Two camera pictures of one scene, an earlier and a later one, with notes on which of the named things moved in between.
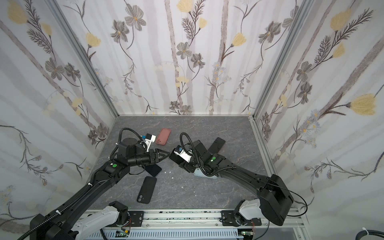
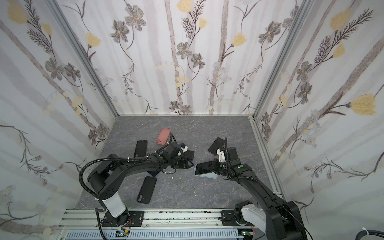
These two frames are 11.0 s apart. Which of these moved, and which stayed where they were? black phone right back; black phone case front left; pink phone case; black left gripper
Moved: black left gripper
Stayed: pink phone case; black phone right back; black phone case front left
